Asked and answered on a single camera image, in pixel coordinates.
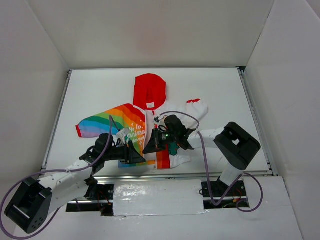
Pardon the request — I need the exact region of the aluminium front rail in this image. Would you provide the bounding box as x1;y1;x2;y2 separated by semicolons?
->
37;172;271;182

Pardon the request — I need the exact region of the purple cable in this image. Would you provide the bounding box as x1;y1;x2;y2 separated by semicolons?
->
0;115;121;238
156;111;264;213

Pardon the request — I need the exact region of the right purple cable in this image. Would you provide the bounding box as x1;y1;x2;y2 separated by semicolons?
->
156;111;264;213

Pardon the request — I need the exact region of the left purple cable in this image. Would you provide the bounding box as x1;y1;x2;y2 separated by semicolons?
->
0;115;121;238

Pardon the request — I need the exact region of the aluminium rail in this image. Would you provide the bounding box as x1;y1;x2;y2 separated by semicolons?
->
37;172;271;182
236;66;279;177
40;69;73;171

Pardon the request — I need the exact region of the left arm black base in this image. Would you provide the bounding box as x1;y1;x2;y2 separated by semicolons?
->
84;184;115;217

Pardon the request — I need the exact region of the rainbow hooded kids jacket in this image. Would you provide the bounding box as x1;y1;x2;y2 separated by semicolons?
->
75;73;209;154

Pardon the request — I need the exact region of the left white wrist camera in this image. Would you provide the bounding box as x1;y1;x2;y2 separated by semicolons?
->
116;127;131;144

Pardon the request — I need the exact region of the white foil covered panel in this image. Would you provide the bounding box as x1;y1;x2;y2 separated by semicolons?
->
113;179;205;217

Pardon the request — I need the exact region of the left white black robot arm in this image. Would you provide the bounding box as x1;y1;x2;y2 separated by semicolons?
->
4;133;146;234

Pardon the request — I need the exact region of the aluminium left side rail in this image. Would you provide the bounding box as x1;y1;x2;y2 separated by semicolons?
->
40;69;73;171

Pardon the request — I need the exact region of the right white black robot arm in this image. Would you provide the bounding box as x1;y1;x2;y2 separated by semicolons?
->
143;112;261;196

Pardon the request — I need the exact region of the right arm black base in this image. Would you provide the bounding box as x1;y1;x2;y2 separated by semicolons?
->
199;180;247;201

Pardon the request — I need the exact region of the aluminium right side rail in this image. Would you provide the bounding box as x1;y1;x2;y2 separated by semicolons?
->
236;66;279;177

